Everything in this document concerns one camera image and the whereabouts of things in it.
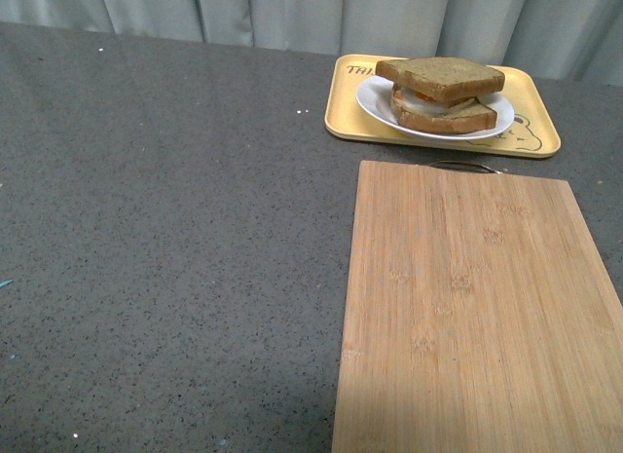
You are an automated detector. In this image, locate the bread slice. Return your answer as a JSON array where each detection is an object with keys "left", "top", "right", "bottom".
[
  {"left": 375, "top": 57, "right": 505, "bottom": 102},
  {"left": 389, "top": 89, "right": 497, "bottom": 134}
]

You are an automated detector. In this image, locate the white round plate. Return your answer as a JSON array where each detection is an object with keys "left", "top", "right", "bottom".
[{"left": 356, "top": 76, "right": 515, "bottom": 141}]

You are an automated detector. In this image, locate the yellow bear tray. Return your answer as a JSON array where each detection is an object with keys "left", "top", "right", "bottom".
[{"left": 325, "top": 54, "right": 561, "bottom": 158}]

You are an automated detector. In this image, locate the grey curtain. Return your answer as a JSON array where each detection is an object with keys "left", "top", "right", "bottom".
[{"left": 1, "top": 0, "right": 622, "bottom": 85}]

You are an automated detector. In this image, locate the bamboo cutting board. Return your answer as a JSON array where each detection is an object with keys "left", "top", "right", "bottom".
[{"left": 332, "top": 161, "right": 622, "bottom": 452}]

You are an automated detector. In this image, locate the fried egg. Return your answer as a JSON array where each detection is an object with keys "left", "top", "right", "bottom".
[{"left": 391, "top": 85, "right": 477, "bottom": 116}]

